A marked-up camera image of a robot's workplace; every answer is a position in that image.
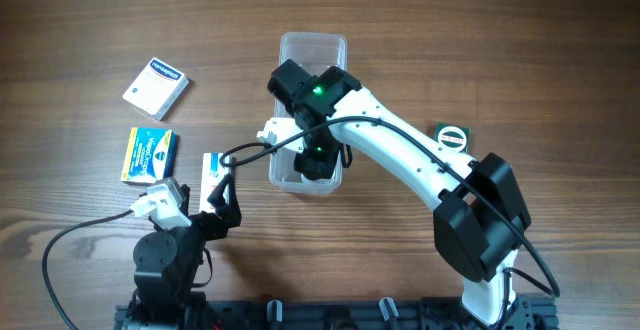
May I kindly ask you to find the white Panadol tablet box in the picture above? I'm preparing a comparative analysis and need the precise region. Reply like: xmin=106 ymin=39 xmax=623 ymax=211
xmin=199 ymin=153 xmax=231 ymax=213

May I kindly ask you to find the blue Vicks VapoDrops box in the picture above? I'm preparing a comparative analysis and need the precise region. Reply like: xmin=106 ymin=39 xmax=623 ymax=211
xmin=121 ymin=127 xmax=177 ymax=185

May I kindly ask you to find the small green square box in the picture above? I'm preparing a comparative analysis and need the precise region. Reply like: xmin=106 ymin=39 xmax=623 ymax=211
xmin=434 ymin=123 xmax=470 ymax=153

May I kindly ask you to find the white Hansaplast plaster box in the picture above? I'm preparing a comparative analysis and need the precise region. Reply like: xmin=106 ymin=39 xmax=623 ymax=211
xmin=122 ymin=57 xmax=189 ymax=121

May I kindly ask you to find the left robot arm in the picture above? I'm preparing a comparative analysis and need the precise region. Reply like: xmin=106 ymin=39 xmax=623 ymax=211
xmin=114 ymin=174 xmax=242 ymax=329

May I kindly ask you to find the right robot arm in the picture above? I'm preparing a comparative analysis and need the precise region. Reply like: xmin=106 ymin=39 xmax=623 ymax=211
xmin=267 ymin=60 xmax=531 ymax=329

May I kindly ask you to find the clear plastic container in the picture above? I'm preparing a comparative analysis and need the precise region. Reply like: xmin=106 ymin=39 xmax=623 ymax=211
xmin=269 ymin=32 xmax=348 ymax=194

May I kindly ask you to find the right black camera cable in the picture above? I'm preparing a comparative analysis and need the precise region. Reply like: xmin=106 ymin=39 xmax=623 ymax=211
xmin=218 ymin=115 xmax=561 ymax=300

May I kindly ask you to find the black camera cable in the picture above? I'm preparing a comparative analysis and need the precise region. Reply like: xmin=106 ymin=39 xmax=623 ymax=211
xmin=218 ymin=115 xmax=561 ymax=300
xmin=41 ymin=209 xmax=135 ymax=330

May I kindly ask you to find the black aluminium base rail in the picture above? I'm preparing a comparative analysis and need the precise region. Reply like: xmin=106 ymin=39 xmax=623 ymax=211
xmin=113 ymin=297 xmax=559 ymax=330

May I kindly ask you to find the left black camera cable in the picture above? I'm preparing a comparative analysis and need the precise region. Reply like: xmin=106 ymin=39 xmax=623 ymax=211
xmin=41 ymin=209 xmax=135 ymax=330

